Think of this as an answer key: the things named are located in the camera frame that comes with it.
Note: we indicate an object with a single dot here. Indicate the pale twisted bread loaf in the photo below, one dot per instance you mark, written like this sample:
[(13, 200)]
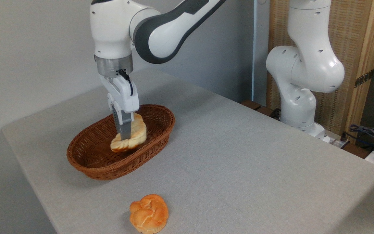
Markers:
[(139, 133)]

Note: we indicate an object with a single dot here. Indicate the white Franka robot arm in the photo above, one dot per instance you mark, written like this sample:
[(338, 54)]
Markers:
[(167, 35)]

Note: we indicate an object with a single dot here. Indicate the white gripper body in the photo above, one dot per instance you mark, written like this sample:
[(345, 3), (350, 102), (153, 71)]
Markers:
[(125, 94)]

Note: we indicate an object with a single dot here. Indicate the woven screen with wooden frame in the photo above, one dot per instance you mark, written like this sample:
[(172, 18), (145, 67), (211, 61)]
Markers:
[(352, 32)]

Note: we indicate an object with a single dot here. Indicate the orange knotted bread roll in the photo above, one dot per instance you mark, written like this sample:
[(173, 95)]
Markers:
[(149, 213)]

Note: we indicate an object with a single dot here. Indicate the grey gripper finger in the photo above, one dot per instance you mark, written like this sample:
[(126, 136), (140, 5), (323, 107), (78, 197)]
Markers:
[(124, 125)]

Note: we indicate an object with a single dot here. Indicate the brown wicker basket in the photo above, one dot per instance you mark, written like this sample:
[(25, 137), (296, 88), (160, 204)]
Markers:
[(109, 169)]

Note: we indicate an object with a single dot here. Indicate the grey tablecloth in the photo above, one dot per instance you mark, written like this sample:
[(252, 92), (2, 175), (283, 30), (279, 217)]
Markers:
[(239, 162)]

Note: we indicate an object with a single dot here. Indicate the brown wooden base board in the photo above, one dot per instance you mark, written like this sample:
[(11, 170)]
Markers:
[(252, 104)]

